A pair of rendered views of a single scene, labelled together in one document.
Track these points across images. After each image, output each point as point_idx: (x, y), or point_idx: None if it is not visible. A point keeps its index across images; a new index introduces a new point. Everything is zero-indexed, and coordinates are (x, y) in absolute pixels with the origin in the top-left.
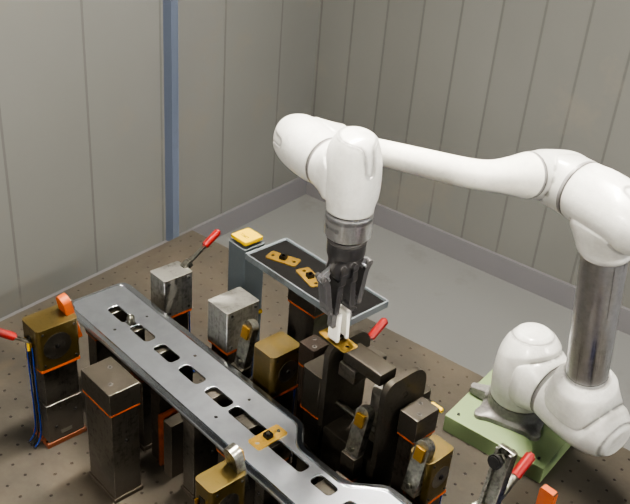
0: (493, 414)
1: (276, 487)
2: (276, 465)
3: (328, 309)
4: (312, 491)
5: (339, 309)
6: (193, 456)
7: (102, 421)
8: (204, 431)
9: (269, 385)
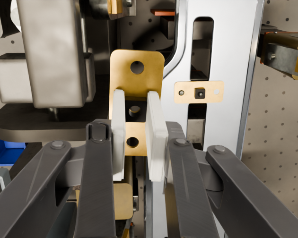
0: None
1: (255, 16)
2: (226, 46)
3: (239, 164)
4: None
5: (170, 149)
6: (201, 144)
7: None
8: (242, 143)
9: (131, 160)
